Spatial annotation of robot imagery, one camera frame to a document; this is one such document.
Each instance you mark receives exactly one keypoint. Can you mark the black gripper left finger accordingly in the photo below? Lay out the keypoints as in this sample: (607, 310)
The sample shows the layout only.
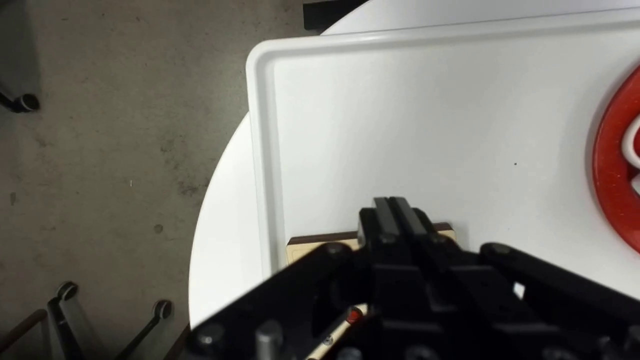
(380, 232)

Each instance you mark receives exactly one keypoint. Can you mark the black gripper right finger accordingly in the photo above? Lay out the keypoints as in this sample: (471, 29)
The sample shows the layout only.
(416, 241)

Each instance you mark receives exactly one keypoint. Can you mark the wooden toy button board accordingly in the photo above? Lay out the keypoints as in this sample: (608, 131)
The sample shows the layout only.
(312, 245)

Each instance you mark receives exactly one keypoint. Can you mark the white plastic tray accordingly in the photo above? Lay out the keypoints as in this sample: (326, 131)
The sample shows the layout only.
(432, 121)

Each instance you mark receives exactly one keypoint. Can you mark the red round plate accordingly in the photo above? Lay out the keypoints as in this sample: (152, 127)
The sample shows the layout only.
(610, 173)

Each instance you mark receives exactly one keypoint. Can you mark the black perforated breadboard table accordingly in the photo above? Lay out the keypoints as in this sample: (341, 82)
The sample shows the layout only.
(326, 12)

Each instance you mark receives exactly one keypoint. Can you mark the white mug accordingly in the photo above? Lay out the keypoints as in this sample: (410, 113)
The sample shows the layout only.
(633, 143)

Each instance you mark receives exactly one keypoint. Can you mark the grey office chair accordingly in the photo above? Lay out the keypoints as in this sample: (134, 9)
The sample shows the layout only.
(62, 301)

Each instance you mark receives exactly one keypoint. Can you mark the grey metal furniture leg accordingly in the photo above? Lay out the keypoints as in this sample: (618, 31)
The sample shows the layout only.
(17, 60)

